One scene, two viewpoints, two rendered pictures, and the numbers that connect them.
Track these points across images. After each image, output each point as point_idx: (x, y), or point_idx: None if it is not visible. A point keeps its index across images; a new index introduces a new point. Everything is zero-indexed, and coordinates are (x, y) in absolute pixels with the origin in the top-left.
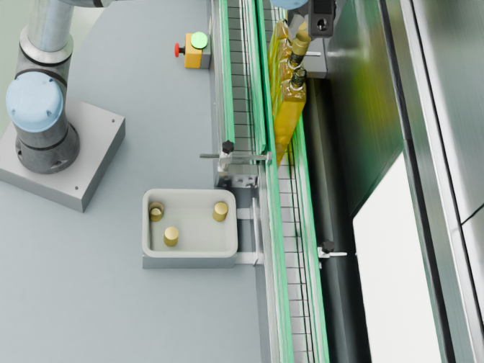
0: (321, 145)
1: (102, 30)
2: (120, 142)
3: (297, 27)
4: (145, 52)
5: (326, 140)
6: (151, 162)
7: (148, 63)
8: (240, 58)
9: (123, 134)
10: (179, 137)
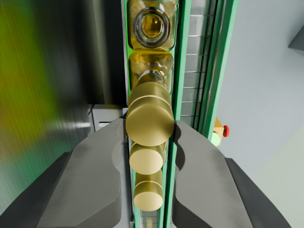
0: (97, 38)
1: (273, 146)
2: (296, 36)
3: (192, 156)
4: (244, 129)
5: (91, 35)
6: (271, 14)
7: (245, 120)
8: (182, 121)
9: (296, 44)
10: (236, 45)
